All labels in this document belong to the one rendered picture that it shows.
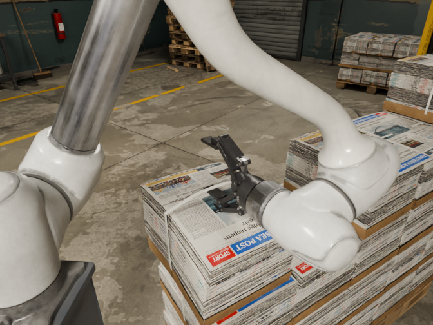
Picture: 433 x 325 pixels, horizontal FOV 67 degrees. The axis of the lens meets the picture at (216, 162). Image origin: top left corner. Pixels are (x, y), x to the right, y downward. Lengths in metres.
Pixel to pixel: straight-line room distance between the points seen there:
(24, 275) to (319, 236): 0.51
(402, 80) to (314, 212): 1.17
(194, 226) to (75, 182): 0.28
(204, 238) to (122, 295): 1.39
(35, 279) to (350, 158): 0.61
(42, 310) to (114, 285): 1.41
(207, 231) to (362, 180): 0.36
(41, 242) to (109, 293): 1.47
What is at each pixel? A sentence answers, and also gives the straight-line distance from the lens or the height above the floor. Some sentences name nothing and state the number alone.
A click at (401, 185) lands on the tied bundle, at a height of 0.99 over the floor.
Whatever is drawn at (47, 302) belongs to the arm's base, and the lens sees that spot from 0.77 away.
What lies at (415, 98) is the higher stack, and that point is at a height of 1.15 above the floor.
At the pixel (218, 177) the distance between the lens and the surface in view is 0.97.
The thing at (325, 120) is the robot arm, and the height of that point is 1.37.
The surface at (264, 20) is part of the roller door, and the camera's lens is 8.63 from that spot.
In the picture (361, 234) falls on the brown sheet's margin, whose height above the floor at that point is 0.85.
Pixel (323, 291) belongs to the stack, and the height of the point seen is 0.68.
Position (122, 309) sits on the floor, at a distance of 2.04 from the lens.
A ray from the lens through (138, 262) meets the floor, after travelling 2.26.
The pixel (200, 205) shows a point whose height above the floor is 1.07.
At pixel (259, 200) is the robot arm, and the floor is 1.21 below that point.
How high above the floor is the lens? 1.57
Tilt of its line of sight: 29 degrees down
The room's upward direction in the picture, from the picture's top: straight up
